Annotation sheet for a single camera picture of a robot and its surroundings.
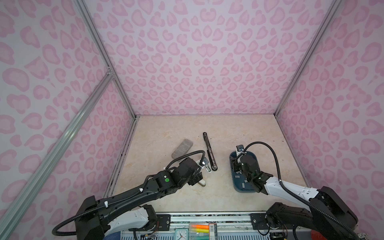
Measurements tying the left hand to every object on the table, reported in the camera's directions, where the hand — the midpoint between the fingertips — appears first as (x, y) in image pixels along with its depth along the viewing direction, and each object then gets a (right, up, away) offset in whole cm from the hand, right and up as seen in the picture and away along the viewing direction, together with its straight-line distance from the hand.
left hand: (196, 163), depth 76 cm
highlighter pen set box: (+3, -31, -6) cm, 32 cm away
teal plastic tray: (+25, -13, +7) cm, 29 cm away
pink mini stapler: (+7, -7, +14) cm, 17 cm away
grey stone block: (-9, +4, +21) cm, 23 cm away
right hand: (+23, +2, +10) cm, 25 cm away
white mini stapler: (+3, -12, +7) cm, 14 cm away
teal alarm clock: (-7, -31, -7) cm, 33 cm away
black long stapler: (+9, +2, +21) cm, 23 cm away
